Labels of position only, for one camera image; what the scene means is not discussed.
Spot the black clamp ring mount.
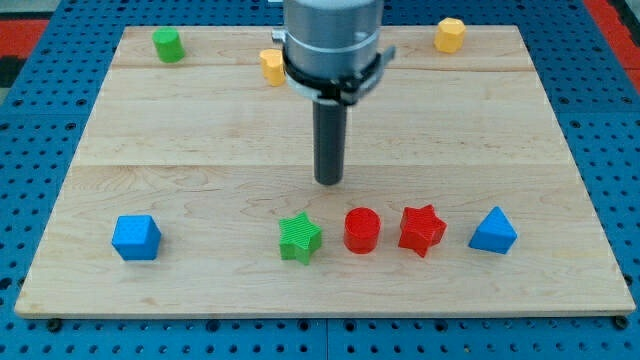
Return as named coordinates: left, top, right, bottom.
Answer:
left=283, top=46, right=396, bottom=106

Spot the blue triangular prism block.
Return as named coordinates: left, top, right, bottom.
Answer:
left=469, top=206, right=518, bottom=254

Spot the light wooden board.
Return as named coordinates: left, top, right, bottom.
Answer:
left=15, top=25, right=636, bottom=319

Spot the yellow heart block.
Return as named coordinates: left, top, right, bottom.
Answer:
left=259, top=49, right=286, bottom=87

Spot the green star block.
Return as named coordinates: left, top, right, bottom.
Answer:
left=279, top=212, right=322, bottom=265

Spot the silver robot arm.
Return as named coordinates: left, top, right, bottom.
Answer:
left=272, top=0, right=396, bottom=186

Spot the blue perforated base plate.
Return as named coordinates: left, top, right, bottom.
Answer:
left=1, top=0, right=639, bottom=359

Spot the yellow hexagon block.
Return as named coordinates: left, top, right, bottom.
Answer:
left=434, top=17, right=466, bottom=54

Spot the red cylinder block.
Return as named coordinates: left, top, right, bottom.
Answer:
left=343, top=207, right=381, bottom=254

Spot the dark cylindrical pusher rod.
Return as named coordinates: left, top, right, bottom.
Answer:
left=313, top=103, right=347, bottom=186

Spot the blue cube block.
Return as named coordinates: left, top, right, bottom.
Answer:
left=111, top=215, right=161, bottom=261

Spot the red star block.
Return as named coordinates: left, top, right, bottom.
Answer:
left=398, top=204, right=447, bottom=258

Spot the green cylinder block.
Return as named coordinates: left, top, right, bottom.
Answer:
left=152, top=27, right=185, bottom=63

